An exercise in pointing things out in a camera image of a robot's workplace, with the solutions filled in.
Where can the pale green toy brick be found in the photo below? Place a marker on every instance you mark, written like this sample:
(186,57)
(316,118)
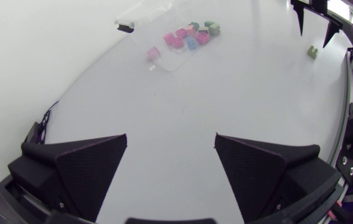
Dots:
(203,30)

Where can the blue toy brick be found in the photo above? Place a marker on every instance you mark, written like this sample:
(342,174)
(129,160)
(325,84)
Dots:
(191,43)

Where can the clear plastic container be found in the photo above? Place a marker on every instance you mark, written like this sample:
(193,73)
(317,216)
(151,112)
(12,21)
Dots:
(170,59)

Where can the pink toy brick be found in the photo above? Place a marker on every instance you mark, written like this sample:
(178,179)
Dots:
(181,32)
(178,43)
(202,38)
(152,53)
(168,38)

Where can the dark green toy brick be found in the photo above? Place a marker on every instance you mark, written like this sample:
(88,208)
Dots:
(195,25)

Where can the olive green toy brick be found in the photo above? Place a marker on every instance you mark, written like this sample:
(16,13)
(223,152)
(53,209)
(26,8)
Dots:
(214,29)
(312,52)

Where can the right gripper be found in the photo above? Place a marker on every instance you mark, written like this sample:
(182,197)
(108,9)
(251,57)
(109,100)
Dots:
(318,7)

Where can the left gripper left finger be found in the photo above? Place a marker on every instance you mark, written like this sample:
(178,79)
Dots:
(79,174)

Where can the salmon toy brick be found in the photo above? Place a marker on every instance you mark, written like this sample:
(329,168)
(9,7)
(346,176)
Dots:
(190,30)

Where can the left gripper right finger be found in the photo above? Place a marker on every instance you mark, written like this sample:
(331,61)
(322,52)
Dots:
(257,174)

